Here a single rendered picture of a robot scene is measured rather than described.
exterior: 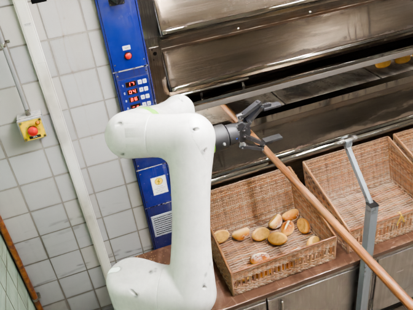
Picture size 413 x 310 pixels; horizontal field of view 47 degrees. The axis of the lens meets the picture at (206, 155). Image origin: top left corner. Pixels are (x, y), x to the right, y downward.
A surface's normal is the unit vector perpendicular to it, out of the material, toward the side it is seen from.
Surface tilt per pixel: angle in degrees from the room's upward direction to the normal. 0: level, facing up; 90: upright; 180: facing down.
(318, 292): 90
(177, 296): 47
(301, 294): 90
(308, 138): 70
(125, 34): 90
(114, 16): 90
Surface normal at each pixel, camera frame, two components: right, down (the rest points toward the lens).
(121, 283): -0.20, -0.59
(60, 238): 0.33, 0.49
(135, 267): -0.08, -0.87
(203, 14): 0.27, 0.18
